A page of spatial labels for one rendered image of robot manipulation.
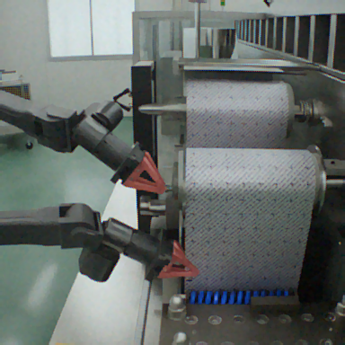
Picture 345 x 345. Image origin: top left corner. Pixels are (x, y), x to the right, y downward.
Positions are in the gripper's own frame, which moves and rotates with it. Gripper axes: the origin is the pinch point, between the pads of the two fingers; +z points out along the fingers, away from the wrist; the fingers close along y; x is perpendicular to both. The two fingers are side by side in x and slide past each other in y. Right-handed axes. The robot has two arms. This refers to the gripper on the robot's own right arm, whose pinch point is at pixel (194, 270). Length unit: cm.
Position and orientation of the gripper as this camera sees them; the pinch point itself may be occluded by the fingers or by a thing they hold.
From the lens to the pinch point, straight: 75.9
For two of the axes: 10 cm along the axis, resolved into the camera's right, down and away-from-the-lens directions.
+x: 4.7, -8.1, -3.6
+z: 8.8, 4.4, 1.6
